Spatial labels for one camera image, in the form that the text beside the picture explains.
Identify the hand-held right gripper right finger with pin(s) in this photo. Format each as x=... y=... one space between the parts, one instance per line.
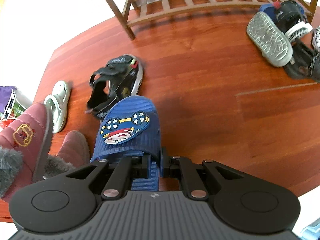
x=165 y=166

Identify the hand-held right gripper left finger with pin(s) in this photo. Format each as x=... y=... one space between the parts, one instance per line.
x=143 y=167

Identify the blue car-print slipper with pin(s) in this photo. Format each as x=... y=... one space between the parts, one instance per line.
x=266 y=8
x=130 y=130

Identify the pink fur-lined boot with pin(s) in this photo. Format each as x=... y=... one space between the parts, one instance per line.
x=72 y=147
x=25 y=135

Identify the mint green clog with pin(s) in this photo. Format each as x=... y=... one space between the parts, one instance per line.
x=58 y=105
x=270 y=40

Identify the brown wooden shoe rack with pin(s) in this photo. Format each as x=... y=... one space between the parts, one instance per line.
x=124 y=25

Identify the black leather ankle boot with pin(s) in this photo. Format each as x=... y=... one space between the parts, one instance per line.
x=302 y=65

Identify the purple mesh sandal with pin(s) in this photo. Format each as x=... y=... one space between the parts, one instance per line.
x=317 y=38

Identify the purple cloth bag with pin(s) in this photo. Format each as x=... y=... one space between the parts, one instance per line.
x=6 y=97

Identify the light blue object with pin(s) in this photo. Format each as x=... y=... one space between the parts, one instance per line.
x=311 y=230

